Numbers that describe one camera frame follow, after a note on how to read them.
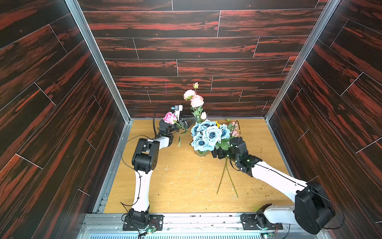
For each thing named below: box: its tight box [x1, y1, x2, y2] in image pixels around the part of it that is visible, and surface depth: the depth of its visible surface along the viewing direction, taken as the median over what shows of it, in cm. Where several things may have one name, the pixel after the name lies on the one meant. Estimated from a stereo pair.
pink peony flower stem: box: [183, 82, 207, 123], surface depth 84 cm
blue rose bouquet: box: [190, 119, 231, 152], surface depth 67 cm
